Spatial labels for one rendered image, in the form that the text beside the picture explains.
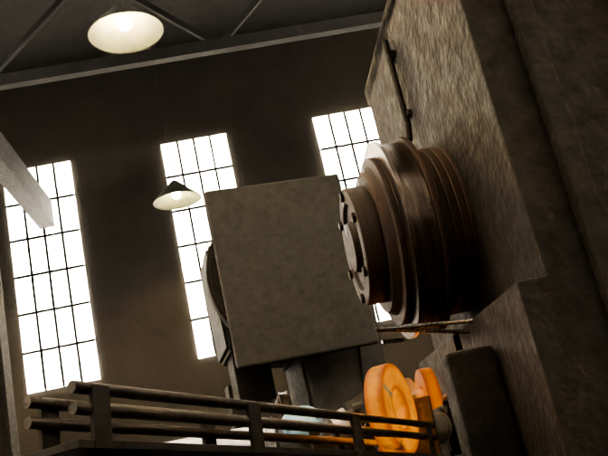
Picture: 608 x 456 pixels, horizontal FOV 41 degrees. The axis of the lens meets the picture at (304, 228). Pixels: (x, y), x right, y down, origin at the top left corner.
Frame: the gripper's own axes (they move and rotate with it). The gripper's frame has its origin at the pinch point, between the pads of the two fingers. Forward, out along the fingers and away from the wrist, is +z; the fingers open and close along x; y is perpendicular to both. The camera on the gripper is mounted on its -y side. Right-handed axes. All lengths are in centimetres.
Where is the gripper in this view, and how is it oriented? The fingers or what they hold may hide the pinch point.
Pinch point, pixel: (427, 392)
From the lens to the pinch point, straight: 208.1
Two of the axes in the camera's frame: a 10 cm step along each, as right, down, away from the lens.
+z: 8.8, -4.4, 1.7
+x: -0.4, 3.0, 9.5
